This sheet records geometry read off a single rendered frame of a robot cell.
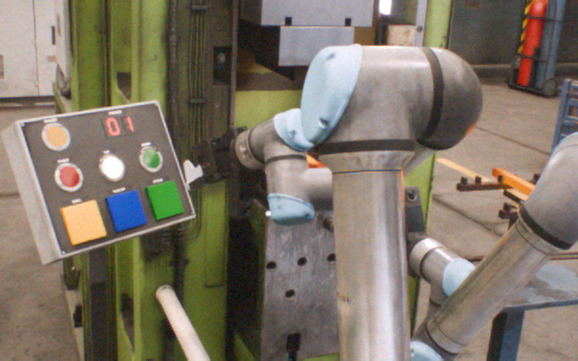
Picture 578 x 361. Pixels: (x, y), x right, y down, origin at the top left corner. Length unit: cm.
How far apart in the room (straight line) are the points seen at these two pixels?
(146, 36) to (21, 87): 521
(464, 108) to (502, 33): 920
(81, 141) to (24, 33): 540
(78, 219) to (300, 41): 69
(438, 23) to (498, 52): 799
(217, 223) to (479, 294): 95
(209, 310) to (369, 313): 125
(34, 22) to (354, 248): 619
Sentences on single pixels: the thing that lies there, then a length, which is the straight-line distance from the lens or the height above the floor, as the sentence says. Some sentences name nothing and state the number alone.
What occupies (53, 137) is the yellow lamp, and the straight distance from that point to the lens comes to 145.
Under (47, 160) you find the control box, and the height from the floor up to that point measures 112.
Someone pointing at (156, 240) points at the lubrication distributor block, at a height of 80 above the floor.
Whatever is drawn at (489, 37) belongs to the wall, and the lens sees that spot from 993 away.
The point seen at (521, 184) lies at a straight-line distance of 202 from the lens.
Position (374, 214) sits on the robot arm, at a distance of 81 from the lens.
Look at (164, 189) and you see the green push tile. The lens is 154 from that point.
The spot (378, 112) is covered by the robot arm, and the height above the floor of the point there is 137.
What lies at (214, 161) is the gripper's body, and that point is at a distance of 133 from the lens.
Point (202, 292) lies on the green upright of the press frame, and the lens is 201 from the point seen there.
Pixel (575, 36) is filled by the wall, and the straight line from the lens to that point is 1103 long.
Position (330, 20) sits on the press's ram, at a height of 138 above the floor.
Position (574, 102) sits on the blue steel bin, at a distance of 569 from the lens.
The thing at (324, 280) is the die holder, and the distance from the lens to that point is 189.
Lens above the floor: 154
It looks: 18 degrees down
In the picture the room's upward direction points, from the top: 3 degrees clockwise
